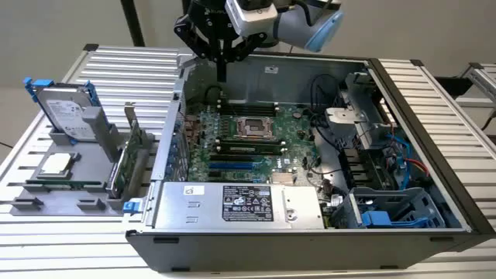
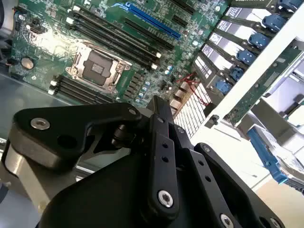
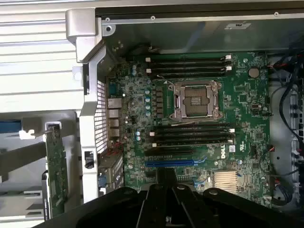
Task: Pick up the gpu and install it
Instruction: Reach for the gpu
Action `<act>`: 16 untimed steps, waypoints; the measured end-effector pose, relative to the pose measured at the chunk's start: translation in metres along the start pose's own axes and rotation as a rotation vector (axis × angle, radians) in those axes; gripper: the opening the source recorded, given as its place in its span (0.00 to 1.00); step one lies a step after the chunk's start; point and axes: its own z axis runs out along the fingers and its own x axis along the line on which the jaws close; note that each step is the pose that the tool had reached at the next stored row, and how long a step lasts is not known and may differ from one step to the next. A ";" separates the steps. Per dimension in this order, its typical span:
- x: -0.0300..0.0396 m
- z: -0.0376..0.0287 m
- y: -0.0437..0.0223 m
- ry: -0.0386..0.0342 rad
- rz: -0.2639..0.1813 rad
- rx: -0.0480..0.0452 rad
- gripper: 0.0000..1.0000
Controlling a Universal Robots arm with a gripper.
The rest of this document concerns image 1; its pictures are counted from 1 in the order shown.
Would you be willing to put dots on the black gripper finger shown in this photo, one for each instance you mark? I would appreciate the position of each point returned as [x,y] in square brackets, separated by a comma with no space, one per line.
[244,49]
[194,43]

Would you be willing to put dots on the green graphics card black cooler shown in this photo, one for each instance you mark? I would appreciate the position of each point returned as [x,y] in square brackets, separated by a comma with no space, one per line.
[131,157]

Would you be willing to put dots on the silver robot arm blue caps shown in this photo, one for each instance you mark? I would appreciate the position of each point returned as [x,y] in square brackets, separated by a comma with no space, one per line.
[298,26]

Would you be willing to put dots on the black stand pole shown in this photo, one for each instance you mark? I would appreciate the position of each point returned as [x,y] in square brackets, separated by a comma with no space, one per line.
[134,23]

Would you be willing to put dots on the round coin cell battery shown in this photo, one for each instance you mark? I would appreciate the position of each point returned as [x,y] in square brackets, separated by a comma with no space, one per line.
[296,114]

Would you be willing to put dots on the metal CPU socket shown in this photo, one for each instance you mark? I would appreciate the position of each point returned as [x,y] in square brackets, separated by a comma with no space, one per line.
[252,128]

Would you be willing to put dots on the green motherboard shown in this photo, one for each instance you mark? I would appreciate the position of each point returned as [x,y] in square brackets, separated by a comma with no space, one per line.
[295,136]

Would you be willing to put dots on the RAM stick with white label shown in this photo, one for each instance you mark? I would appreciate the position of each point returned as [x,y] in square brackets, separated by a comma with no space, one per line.
[242,149]

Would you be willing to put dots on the grey metal drive cage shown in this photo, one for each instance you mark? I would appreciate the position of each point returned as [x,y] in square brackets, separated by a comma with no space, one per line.
[348,116]

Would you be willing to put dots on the black expansion slot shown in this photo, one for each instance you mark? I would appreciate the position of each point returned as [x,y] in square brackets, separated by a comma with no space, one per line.
[232,157]

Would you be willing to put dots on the blue expansion slot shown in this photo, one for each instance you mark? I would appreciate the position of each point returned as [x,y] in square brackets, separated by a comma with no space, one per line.
[232,166]

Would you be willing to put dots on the hard disk in blue carrier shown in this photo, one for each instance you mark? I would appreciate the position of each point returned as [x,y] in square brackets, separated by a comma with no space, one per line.
[62,110]

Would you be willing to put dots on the small silver heatsink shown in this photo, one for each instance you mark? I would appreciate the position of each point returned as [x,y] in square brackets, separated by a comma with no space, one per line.
[283,178]

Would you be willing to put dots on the grey plastic parts rack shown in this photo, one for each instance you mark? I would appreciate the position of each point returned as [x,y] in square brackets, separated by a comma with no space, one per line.
[90,174]

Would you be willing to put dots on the silver CPU chip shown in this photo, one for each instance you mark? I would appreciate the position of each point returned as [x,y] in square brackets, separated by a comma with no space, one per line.
[56,164]

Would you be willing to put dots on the silver power supply unit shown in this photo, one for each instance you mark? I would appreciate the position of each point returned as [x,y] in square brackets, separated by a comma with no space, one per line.
[194,209]

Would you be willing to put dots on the blue case latch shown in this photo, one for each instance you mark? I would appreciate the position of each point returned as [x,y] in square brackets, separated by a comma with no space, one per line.
[130,207]

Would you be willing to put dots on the green RAM stick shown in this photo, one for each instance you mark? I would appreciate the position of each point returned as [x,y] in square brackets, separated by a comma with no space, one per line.
[62,183]

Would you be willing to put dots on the grey plastic disk bay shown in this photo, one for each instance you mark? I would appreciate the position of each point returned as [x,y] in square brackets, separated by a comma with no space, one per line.
[387,193]

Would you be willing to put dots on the blue plastic bay latch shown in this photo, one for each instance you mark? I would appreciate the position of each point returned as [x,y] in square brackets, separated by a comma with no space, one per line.
[376,218]

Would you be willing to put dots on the open black PC case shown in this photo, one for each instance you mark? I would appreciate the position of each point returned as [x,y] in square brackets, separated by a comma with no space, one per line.
[271,250]

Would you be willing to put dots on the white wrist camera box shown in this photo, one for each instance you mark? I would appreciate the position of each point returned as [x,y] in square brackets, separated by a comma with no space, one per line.
[252,20]

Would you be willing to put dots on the aluminium frame side table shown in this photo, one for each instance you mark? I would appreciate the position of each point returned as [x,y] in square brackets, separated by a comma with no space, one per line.
[480,72]

